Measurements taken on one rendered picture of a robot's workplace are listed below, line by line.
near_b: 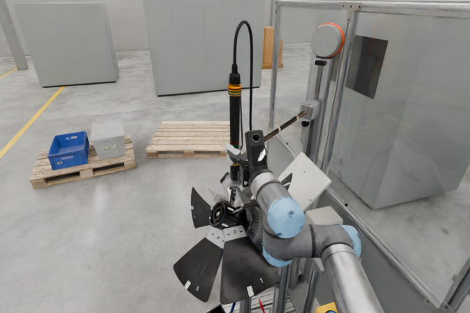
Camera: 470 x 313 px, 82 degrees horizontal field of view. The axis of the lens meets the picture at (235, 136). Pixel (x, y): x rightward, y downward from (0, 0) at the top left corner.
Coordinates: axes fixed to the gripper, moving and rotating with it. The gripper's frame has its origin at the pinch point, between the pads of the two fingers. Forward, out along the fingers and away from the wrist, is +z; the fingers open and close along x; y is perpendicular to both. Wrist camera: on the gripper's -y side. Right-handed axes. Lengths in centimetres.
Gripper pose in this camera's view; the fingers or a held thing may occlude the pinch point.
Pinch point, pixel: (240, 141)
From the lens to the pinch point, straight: 84.9
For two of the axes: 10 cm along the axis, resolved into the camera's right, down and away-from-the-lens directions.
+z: -2.8, -4.3, 8.6
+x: 9.6, -1.2, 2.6
